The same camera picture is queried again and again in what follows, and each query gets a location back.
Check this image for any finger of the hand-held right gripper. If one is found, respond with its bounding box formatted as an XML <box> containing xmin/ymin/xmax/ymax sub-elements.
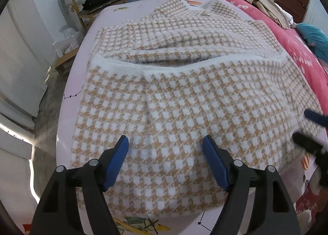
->
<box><xmin>304</xmin><ymin>109</ymin><xmax>328</xmax><ymax>126</ymax></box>
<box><xmin>292</xmin><ymin>132</ymin><xmax>326</xmax><ymax>155</ymax></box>

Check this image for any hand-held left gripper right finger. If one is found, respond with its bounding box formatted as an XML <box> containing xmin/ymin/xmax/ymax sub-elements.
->
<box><xmin>202</xmin><ymin>135</ymin><xmax>301</xmax><ymax>235</ymax></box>

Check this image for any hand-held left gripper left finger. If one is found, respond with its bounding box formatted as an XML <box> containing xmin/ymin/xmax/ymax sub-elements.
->
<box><xmin>32</xmin><ymin>135</ymin><xmax>129</xmax><ymax>235</ymax></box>

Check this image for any beige white checked sweater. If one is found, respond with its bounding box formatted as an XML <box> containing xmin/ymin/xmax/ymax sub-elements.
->
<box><xmin>70</xmin><ymin>0</ymin><xmax>326</xmax><ymax>219</ymax></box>

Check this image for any pink floral blanket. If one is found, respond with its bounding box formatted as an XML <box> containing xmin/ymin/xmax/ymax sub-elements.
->
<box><xmin>214</xmin><ymin>0</ymin><xmax>328</xmax><ymax>228</ymax></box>

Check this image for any teal cloth with pink dots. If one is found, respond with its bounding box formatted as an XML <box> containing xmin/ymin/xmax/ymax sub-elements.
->
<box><xmin>296</xmin><ymin>23</ymin><xmax>328</xmax><ymax>63</ymax></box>

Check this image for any low wooden stool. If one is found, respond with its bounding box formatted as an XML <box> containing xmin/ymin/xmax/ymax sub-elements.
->
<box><xmin>55</xmin><ymin>48</ymin><xmax>80</xmax><ymax>77</ymax></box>

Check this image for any beige garment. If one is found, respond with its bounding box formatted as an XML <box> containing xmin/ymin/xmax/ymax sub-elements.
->
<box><xmin>232</xmin><ymin>0</ymin><xmax>290</xmax><ymax>29</ymax></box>

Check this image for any white plastic bag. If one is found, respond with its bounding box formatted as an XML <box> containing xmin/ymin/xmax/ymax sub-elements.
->
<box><xmin>52</xmin><ymin>28</ymin><xmax>80</xmax><ymax>56</ymax></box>

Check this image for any white curtain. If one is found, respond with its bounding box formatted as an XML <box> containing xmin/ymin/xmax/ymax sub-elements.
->
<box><xmin>0</xmin><ymin>0</ymin><xmax>49</xmax><ymax>159</ymax></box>

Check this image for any wooden chair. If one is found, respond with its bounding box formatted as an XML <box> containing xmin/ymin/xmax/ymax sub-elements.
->
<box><xmin>67</xmin><ymin>0</ymin><xmax>129</xmax><ymax>38</ymax></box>

